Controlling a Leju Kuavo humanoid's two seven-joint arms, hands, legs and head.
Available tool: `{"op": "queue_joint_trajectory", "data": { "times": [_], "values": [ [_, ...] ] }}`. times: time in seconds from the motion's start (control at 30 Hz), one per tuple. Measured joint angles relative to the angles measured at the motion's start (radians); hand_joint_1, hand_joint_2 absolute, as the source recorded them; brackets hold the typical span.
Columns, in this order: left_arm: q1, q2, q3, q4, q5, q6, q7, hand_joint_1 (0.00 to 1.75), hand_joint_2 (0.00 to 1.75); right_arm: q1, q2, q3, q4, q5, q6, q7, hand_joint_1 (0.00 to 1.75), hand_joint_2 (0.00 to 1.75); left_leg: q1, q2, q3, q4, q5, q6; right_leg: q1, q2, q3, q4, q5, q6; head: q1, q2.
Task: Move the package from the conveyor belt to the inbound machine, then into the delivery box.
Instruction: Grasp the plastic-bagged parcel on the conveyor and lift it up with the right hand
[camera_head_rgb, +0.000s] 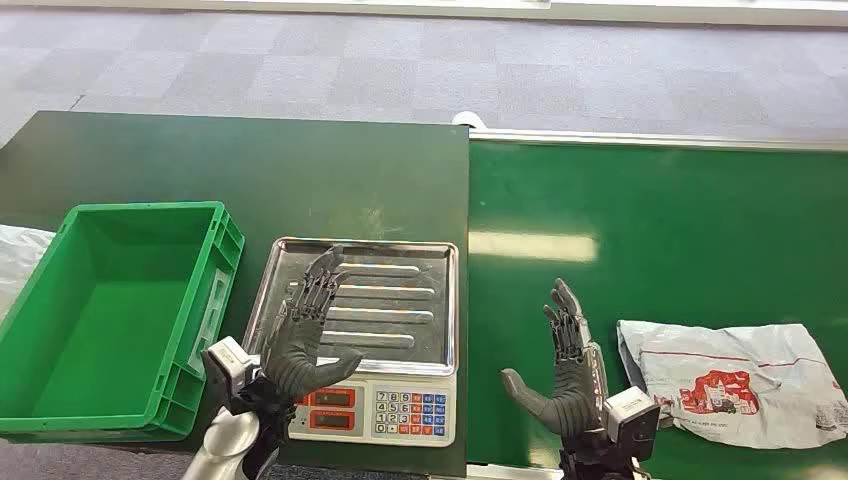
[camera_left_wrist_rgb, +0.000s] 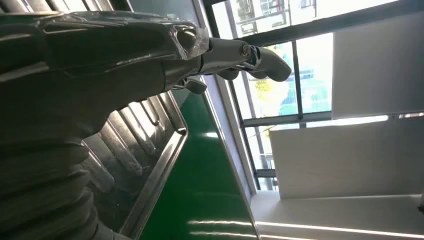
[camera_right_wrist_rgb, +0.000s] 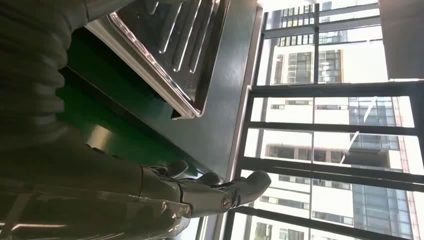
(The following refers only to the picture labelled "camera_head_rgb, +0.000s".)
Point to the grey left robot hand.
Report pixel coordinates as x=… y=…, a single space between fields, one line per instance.
x=295 y=358

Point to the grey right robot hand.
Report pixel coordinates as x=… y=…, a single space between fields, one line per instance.
x=573 y=397

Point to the white mailer bag red print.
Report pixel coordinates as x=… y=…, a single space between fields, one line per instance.
x=729 y=384

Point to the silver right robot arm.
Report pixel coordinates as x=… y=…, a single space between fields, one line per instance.
x=590 y=464

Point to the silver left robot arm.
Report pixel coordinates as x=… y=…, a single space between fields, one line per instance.
x=225 y=440

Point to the green conveyor belt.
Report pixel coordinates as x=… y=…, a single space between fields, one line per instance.
x=662 y=199

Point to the white round conveyor cap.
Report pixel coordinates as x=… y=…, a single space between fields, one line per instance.
x=469 y=119

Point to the white electronic scale steel tray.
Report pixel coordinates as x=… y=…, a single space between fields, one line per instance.
x=397 y=311

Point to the green plastic crate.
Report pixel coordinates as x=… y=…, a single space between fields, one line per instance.
x=112 y=331

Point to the white plastic bag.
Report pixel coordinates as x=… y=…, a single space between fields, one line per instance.
x=20 y=258

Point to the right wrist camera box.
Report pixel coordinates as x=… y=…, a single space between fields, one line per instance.
x=632 y=420

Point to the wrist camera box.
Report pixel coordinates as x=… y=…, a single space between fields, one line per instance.
x=632 y=420
x=228 y=361

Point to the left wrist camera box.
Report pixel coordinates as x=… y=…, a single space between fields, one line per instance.
x=228 y=361

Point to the silver conveyor side rail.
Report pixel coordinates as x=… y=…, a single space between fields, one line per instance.
x=510 y=472
x=662 y=140

